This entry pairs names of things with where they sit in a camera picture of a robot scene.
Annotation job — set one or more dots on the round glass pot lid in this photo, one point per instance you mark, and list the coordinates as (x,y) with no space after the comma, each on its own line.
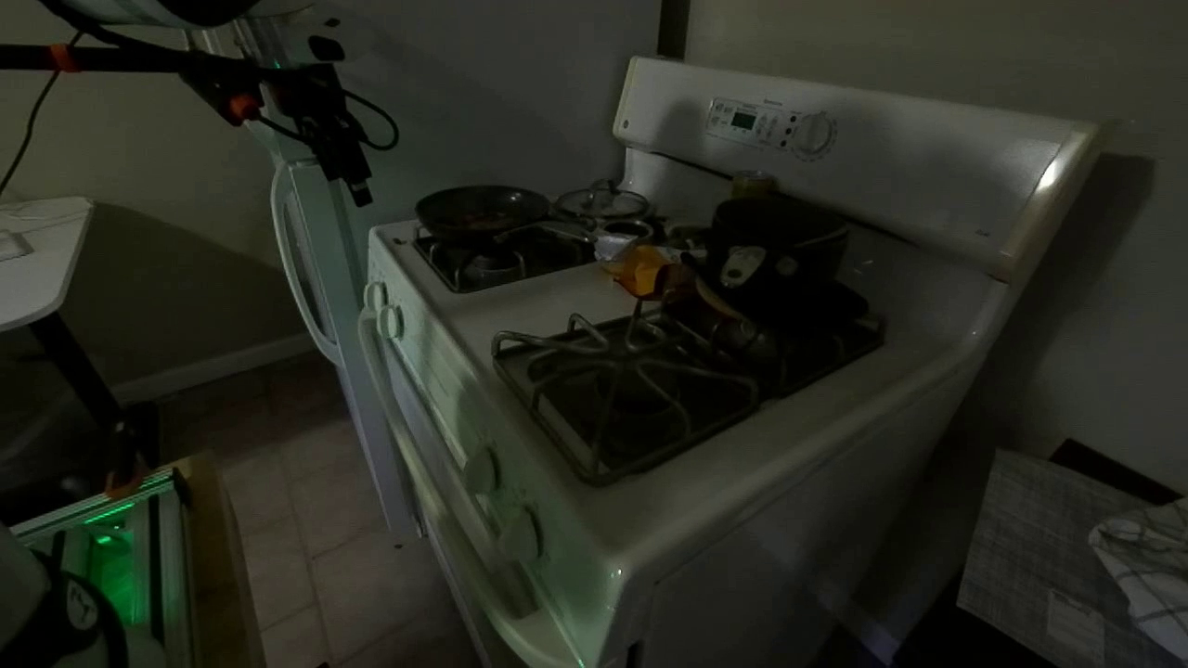
(604,203)

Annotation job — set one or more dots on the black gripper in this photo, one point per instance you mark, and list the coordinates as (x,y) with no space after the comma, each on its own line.
(313,106)

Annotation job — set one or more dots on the white stove control knob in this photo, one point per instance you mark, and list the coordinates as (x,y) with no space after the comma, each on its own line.
(485,469)
(520,537)
(387,315)

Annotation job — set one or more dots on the white GE gas stove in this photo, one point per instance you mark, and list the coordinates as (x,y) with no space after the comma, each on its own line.
(744,520)

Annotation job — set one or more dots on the white side table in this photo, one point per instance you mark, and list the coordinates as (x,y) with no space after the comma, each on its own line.
(40,260)

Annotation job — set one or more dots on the robot cart with green lights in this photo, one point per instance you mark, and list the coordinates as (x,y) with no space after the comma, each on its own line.
(112,571)

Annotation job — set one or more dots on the black cooking pot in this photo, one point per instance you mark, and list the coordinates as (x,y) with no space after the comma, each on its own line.
(780,246)

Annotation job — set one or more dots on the orange plastic toy object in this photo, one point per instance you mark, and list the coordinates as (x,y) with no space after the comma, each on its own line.
(640,268)

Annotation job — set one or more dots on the checked white cloth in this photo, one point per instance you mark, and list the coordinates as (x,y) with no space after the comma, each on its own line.
(1151,577)

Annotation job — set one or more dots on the dark grey frying pan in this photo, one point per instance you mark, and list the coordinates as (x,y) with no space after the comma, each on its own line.
(477,211)

